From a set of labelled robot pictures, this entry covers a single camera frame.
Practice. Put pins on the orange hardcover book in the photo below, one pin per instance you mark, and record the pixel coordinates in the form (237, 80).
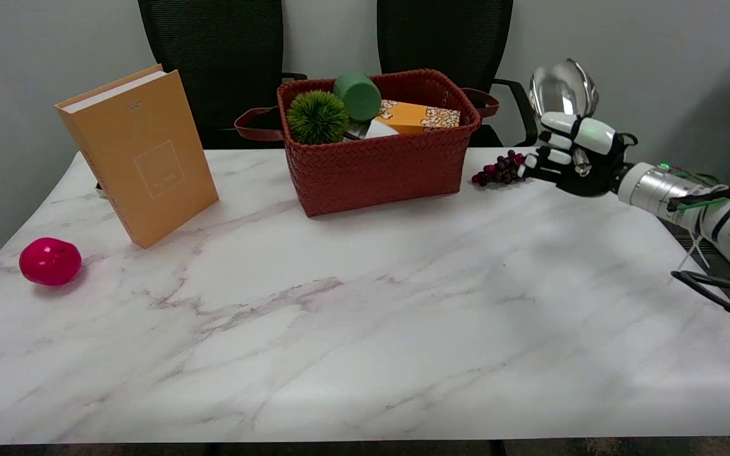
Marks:
(143, 158)

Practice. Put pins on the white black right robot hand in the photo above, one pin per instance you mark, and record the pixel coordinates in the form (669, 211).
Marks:
(577, 158)

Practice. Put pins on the green spiky ball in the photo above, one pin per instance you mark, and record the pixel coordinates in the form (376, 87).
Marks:
(317, 118)

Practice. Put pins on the orange popcorn box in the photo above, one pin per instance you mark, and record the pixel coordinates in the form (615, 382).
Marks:
(417, 117)

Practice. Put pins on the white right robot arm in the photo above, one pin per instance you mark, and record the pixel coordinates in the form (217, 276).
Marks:
(707, 206)

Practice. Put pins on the dark purple grape bunch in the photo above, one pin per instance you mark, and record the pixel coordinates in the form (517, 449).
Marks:
(498, 170)

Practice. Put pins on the white paper packet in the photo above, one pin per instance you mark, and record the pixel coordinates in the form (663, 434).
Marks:
(379, 130)

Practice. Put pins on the green cylindrical cup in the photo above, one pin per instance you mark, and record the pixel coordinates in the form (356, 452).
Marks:
(358, 95)

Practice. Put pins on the black mesh office chair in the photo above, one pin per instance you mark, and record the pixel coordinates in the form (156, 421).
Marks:
(219, 63)
(460, 44)

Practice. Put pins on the magenta plastic ball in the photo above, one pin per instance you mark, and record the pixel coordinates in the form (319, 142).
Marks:
(50, 261)

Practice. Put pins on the red woven basket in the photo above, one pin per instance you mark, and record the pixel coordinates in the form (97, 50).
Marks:
(377, 155)

